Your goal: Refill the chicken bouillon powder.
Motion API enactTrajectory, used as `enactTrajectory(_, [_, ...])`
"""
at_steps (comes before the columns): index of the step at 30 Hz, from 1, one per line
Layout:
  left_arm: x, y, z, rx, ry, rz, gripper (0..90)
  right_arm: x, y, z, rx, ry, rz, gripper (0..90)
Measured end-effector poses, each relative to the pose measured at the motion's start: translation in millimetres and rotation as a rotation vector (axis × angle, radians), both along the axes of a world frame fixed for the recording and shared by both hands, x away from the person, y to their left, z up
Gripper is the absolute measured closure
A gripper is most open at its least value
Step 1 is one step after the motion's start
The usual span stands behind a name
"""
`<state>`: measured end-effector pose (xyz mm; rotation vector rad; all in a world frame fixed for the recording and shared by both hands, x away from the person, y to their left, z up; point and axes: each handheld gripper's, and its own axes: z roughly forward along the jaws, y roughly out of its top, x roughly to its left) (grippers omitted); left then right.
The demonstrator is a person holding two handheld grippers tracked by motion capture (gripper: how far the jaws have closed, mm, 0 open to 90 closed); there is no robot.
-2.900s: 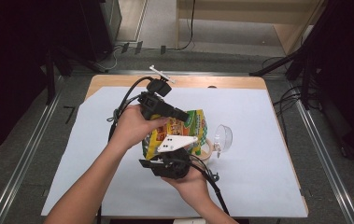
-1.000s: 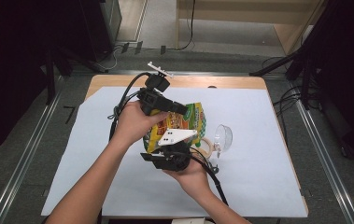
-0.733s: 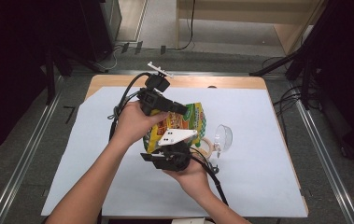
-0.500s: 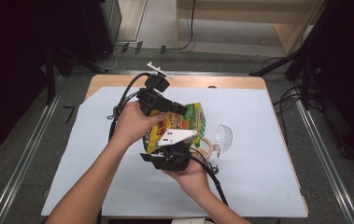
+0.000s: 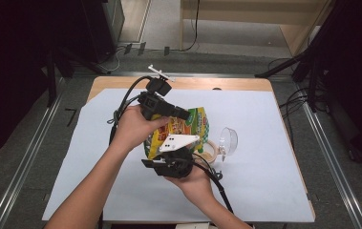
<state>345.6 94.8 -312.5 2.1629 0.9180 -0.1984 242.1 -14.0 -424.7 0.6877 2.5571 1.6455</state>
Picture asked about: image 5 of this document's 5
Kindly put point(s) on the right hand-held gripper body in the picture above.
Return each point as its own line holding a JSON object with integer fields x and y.
{"x": 177, "y": 162}

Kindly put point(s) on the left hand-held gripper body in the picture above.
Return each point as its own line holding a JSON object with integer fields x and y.
{"x": 153, "y": 101}

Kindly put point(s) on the yellow green spouted pouch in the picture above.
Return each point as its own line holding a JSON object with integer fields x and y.
{"x": 181, "y": 127}

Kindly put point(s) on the person's right hand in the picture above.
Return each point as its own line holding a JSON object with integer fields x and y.
{"x": 196, "y": 184}

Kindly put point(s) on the person's left hand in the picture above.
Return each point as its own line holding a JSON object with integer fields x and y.
{"x": 131, "y": 130}

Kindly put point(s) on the black cabinet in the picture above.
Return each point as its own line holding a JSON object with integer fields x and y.
{"x": 105, "y": 28}

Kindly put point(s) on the white table mat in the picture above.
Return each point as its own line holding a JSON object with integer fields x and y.
{"x": 264, "y": 175}

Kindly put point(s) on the dark metal stand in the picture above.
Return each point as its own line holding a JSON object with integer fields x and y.
{"x": 52, "y": 79}

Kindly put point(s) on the light wooden shelf unit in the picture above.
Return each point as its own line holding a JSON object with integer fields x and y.
{"x": 248, "y": 16}

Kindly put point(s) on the black metal stand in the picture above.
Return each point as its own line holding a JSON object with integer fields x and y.
{"x": 309, "y": 47}

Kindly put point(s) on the metal cross rail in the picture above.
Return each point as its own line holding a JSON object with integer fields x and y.
{"x": 217, "y": 74}

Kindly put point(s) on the long metal floor rail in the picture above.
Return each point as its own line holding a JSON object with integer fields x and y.
{"x": 331, "y": 159}
{"x": 25, "y": 159}

